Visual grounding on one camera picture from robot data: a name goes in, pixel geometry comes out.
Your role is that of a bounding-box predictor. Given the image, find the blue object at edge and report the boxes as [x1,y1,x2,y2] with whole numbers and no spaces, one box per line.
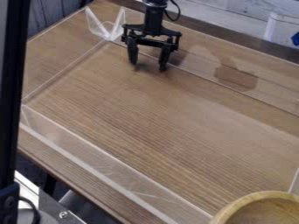
[290,32,299,46]

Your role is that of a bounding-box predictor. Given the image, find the grey metal bracket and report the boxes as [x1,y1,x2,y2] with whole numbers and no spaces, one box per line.
[38,191,86,224]

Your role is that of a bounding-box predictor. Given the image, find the clear acrylic tray wall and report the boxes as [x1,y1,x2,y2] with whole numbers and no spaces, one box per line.
[18,1,299,224]

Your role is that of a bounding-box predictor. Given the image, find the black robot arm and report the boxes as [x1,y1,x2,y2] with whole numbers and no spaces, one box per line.
[121,0,182,71]

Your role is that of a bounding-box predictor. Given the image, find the brown wooden bowl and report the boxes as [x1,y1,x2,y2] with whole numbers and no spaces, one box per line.
[209,191,299,224]

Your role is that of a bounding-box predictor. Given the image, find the black foreground pole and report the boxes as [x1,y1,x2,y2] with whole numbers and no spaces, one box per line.
[0,0,30,224]

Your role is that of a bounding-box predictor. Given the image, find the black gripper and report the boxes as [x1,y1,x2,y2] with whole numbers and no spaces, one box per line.
[121,24,182,71]

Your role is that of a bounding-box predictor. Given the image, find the black cable loop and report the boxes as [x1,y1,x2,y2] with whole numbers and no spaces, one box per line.
[17,195,42,224]

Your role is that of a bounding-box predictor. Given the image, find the white container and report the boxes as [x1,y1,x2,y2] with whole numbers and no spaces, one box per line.
[264,12,299,49]

